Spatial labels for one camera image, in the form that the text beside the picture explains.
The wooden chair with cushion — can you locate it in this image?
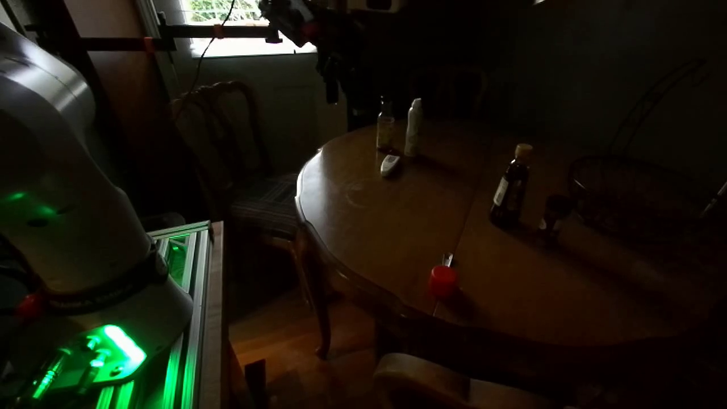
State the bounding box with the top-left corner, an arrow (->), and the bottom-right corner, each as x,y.
169,79 -> 320,319

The red emergency stop button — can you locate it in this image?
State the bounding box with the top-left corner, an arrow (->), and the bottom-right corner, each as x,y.
16,291 -> 49,323

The dark bar with red clamps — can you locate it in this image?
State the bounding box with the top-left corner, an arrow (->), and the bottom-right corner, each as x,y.
75,23 -> 284,55

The red round object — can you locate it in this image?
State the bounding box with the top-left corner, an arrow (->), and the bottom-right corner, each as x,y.
428,252 -> 462,304

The light upholstered chair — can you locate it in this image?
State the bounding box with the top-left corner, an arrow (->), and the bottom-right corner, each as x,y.
370,350 -> 560,409

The bright window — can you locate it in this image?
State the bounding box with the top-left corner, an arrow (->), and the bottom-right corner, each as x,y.
181,0 -> 318,59

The clear glass bottle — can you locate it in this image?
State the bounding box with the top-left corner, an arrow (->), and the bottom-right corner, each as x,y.
374,92 -> 399,155

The carved wooden table leg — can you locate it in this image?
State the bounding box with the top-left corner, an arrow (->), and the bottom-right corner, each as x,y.
300,225 -> 336,364

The brown bottle with white cap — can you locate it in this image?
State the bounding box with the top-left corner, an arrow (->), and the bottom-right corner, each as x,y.
488,141 -> 537,230

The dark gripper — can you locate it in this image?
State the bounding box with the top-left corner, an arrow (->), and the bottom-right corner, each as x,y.
315,27 -> 356,87

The dark wire chair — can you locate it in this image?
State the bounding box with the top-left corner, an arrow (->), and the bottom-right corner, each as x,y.
566,57 -> 727,252

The white plastic bottle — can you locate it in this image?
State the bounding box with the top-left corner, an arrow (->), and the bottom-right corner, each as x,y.
403,96 -> 428,158

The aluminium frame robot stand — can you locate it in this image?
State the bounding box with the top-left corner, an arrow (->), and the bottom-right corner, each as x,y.
14,217 -> 228,409

